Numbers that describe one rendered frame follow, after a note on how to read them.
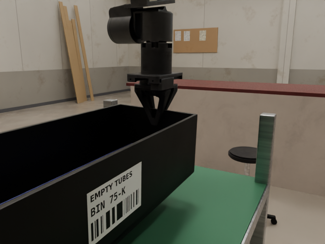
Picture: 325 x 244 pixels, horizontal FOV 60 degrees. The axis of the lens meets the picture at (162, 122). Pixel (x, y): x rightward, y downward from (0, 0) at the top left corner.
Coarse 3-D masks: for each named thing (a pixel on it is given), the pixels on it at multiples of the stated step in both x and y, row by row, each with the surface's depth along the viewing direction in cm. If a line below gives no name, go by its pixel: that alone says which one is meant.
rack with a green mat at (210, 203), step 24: (264, 120) 58; (264, 144) 59; (264, 168) 60; (192, 192) 57; (216, 192) 57; (240, 192) 57; (264, 192) 57; (168, 216) 48; (192, 216) 48; (216, 216) 48; (240, 216) 48; (264, 216) 62; (144, 240) 42; (168, 240) 42; (192, 240) 42; (216, 240) 42; (240, 240) 42; (264, 240) 65
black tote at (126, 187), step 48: (0, 144) 36; (48, 144) 43; (96, 144) 52; (144, 144) 35; (192, 144) 50; (0, 192) 37; (48, 192) 22; (96, 192) 28; (144, 192) 37; (0, 240) 19; (48, 240) 23; (96, 240) 29
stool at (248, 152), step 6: (234, 150) 207; (240, 150) 207; (246, 150) 207; (252, 150) 207; (234, 156) 197; (240, 156) 194; (246, 156) 194; (252, 156) 194; (246, 162) 192; (252, 162) 190; (246, 168) 204; (246, 174) 205; (270, 216) 209; (276, 222) 209
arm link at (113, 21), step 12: (132, 0) 46; (144, 0) 45; (156, 0) 46; (168, 0) 49; (120, 12) 52; (132, 12) 50; (108, 24) 53; (120, 24) 51; (132, 24) 51; (120, 36) 53; (132, 36) 51
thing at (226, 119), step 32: (192, 96) 296; (224, 96) 279; (256, 96) 264; (288, 96) 250; (320, 96) 238; (224, 128) 286; (256, 128) 270; (288, 128) 256; (320, 128) 243; (224, 160) 292; (288, 160) 261; (320, 160) 248; (320, 192) 253
